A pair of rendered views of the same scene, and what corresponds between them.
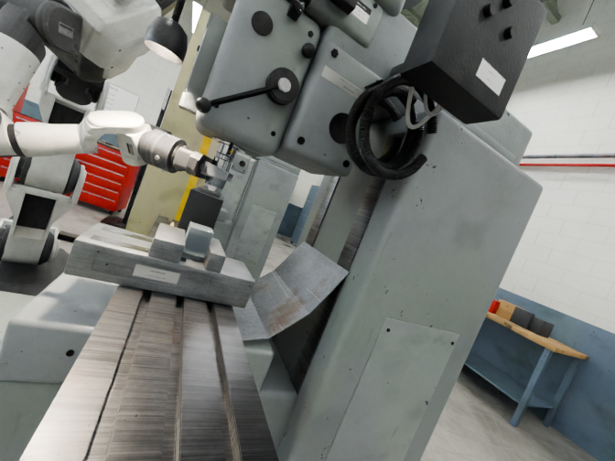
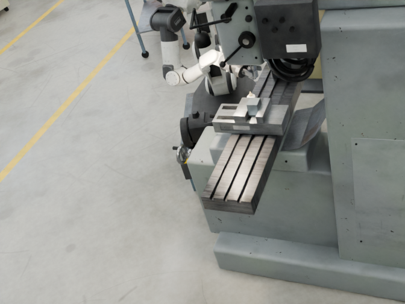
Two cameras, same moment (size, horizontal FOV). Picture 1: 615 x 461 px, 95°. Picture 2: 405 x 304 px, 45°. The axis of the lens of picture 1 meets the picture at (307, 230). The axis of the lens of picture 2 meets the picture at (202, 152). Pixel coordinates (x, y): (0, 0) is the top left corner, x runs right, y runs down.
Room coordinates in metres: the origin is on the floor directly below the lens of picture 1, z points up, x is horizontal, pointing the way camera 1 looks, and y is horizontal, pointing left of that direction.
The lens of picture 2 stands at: (-0.63, -1.24, 2.43)
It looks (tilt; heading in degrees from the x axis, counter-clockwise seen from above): 38 degrees down; 58
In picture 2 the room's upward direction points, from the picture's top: 17 degrees counter-clockwise
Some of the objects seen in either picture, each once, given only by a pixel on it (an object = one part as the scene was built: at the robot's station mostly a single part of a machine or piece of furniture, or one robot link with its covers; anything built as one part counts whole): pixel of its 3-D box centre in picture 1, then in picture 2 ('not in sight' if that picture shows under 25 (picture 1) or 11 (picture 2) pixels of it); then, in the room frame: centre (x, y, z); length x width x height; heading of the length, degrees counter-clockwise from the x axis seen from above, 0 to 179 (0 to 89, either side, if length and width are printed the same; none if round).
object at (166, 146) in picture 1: (184, 160); (238, 66); (0.70, 0.35, 1.23); 0.13 x 0.12 x 0.10; 1
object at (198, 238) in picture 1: (197, 239); (254, 106); (0.65, 0.23, 1.07); 0.06 x 0.05 x 0.06; 26
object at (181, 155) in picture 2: not in sight; (187, 154); (0.49, 0.71, 0.66); 0.16 x 0.12 x 0.12; 116
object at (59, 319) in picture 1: (164, 323); (266, 138); (0.71, 0.26, 0.82); 0.50 x 0.35 x 0.12; 116
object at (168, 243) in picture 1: (168, 241); (244, 110); (0.62, 0.28, 1.05); 0.15 x 0.06 x 0.04; 26
